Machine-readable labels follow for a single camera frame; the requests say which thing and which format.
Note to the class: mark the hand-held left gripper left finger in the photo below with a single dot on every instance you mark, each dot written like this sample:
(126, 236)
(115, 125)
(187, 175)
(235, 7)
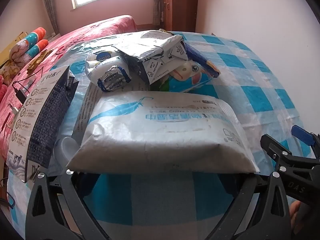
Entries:
(75, 192)

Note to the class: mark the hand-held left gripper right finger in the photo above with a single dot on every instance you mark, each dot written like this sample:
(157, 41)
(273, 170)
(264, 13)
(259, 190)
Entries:
(243, 195)

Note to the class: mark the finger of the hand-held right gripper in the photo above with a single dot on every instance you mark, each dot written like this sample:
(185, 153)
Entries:
(301, 133)
(272, 146)

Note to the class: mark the white and navy milk carton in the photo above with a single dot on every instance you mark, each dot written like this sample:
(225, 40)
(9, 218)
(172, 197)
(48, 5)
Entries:
(37, 120)

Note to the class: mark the large white wipes packet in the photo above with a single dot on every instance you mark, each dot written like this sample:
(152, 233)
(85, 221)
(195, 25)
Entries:
(160, 140)

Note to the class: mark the dark blue snack packet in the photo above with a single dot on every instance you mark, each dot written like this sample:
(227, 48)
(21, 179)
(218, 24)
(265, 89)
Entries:
(200, 58)

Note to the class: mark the person's right hand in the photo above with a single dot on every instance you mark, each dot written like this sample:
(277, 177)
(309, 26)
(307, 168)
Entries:
(295, 212)

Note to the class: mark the white plastic cup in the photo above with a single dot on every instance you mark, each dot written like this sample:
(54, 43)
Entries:
(65, 147)

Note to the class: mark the blue checked tablecloth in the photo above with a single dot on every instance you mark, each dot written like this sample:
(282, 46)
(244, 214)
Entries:
(250, 62)

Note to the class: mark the white printed plastic wrapper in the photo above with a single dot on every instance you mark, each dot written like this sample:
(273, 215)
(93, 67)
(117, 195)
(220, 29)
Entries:
(87, 105)

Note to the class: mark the light blue cartoon packet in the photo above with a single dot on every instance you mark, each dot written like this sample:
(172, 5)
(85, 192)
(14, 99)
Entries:
(187, 80)

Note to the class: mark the black charger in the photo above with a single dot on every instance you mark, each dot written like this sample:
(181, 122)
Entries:
(21, 93)

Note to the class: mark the crumpled white blue wrapper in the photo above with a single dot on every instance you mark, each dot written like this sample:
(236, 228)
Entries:
(107, 72)

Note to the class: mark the pink folded blanket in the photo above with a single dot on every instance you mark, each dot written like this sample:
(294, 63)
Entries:
(2, 87)

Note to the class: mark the gold cloth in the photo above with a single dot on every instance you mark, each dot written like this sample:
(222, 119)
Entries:
(38, 61)

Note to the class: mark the colourful bolster pillows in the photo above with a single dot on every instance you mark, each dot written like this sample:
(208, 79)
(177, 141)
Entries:
(15, 57)

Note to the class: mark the orange and teal bolster pillow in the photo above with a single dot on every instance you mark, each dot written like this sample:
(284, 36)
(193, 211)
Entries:
(36, 35)
(37, 48)

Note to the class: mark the crushed grey white carton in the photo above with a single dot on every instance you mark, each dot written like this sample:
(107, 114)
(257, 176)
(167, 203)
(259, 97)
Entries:
(155, 52)

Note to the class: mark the bed with pink bedspread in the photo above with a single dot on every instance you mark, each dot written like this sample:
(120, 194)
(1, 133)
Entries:
(82, 35)

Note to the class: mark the yellow headboard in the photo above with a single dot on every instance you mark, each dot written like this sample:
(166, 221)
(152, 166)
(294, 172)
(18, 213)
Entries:
(12, 42)

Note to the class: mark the brown wooden wardrobe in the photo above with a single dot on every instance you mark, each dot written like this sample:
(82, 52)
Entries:
(181, 5)

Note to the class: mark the grey checked curtain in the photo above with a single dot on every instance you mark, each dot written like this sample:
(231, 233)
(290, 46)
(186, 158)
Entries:
(157, 5)
(50, 7)

